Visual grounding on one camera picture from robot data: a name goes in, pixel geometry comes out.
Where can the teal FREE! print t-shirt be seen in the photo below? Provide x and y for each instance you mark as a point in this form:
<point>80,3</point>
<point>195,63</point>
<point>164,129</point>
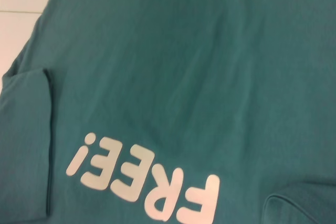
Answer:
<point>170,64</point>

